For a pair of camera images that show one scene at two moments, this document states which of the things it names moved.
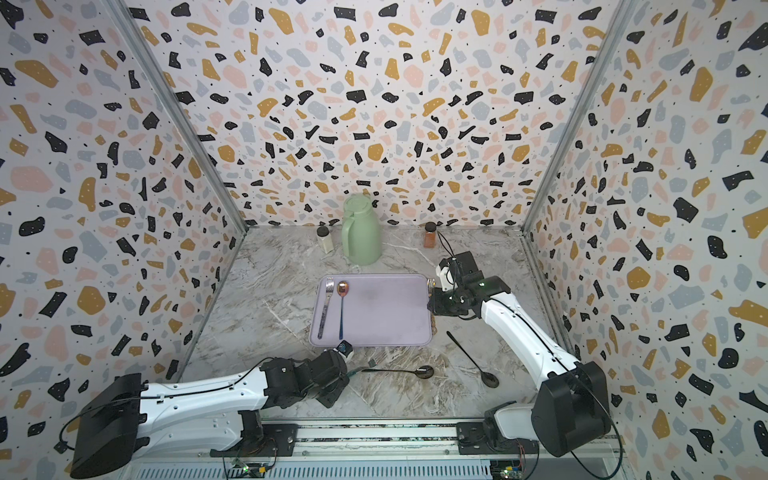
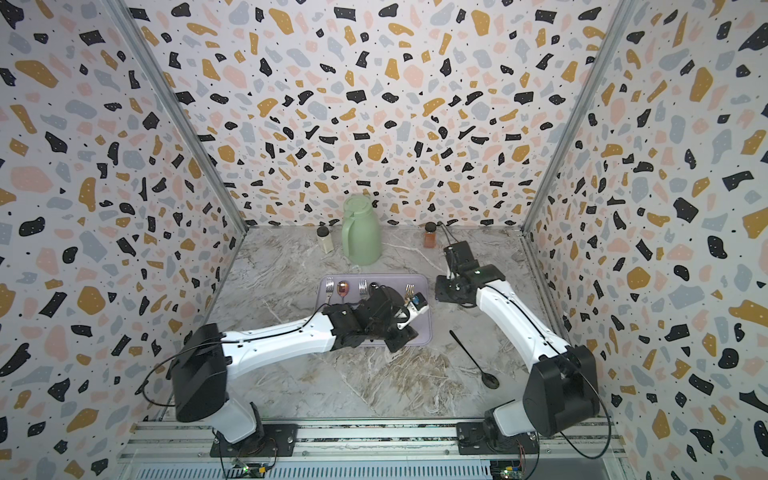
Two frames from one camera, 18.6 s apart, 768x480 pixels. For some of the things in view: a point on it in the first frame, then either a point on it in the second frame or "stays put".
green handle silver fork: [363, 369] to [363, 289]
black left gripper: [340, 388] to [406, 335]
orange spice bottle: [430, 235] stays put
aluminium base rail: [384, 450] stays put
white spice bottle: [324, 238] stays put
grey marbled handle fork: [330, 286] stays put
